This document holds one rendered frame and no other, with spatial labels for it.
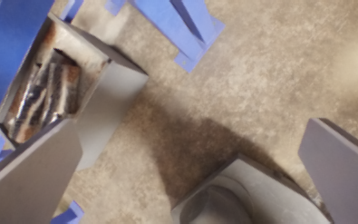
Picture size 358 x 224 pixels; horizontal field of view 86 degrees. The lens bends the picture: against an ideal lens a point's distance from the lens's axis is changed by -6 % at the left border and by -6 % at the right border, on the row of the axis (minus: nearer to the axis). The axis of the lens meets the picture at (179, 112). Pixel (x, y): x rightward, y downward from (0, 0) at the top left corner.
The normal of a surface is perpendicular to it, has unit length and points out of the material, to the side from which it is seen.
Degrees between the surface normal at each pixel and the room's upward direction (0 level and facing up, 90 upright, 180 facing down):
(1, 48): 90
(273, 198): 0
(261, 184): 0
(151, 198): 0
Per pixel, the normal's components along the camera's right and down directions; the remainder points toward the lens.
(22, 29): 0.73, 0.63
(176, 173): -0.30, -0.01
